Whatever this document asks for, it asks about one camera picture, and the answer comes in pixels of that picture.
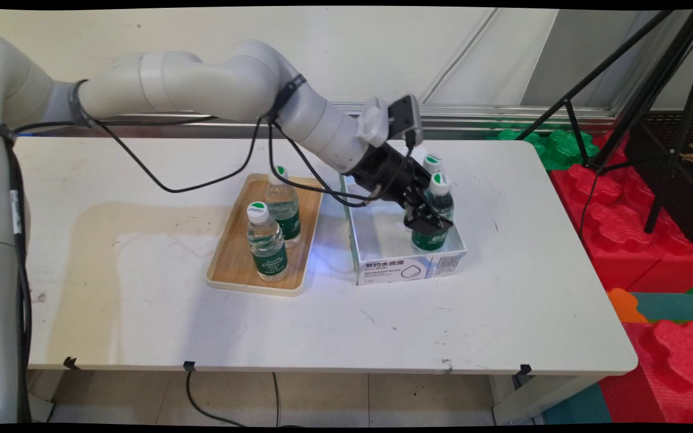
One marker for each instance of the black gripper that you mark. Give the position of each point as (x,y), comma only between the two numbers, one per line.
(385,171)

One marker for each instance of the green label water bottle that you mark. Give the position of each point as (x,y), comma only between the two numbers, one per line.
(267,243)
(432,163)
(441,207)
(286,210)

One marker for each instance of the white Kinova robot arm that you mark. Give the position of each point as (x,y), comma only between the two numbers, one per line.
(202,84)

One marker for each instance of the white open cardboard box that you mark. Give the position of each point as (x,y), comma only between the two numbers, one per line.
(382,246)

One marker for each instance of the black table edge clip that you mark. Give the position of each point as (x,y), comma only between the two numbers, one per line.
(189,365)
(71,362)
(524,369)

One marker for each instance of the large red foam block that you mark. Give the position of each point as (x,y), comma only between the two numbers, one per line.
(617,228)

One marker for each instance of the wooden tray with cream rim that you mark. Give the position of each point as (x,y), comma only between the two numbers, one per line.
(235,258)

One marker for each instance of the white table leg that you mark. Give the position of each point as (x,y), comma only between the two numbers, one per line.
(539,397)
(40,409)

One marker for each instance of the orange foam puzzle piece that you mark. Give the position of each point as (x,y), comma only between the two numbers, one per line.
(624,305)

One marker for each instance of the teal foam floor mat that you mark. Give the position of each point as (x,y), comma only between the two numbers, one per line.
(578,408)

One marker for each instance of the black upright panel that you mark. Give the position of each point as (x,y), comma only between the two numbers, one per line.
(677,192)

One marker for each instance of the black tripod stand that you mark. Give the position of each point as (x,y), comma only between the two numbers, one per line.
(653,78)

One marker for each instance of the teal foam mat strip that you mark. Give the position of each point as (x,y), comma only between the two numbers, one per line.
(674,307)

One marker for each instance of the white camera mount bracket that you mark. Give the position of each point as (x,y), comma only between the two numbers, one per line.
(375,120)

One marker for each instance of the aluminium wall rail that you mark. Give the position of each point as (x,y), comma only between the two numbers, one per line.
(503,114)

